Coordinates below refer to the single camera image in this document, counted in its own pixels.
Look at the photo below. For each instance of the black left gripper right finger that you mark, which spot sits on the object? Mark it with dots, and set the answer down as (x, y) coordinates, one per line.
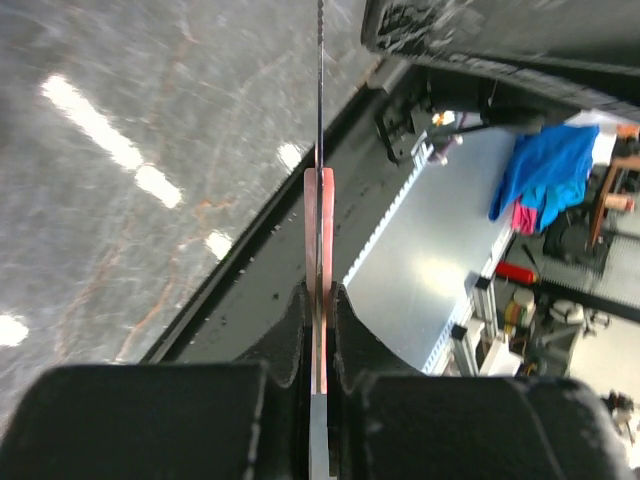
(388, 420)

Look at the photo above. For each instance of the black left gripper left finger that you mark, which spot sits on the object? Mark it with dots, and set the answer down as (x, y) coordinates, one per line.
(243, 419)

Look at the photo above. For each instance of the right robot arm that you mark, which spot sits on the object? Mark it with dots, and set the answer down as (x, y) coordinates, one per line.
(581, 53)

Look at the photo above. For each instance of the red cylinder below table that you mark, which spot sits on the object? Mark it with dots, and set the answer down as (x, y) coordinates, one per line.
(515, 273)

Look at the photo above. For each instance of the pink cloth below table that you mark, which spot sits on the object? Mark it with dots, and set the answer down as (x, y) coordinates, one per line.
(524, 218)

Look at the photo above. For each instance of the blue cloth below table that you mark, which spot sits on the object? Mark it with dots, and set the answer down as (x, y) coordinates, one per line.
(547, 172)

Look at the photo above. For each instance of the aluminium frame bar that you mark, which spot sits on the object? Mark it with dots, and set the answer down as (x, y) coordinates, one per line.
(468, 333)

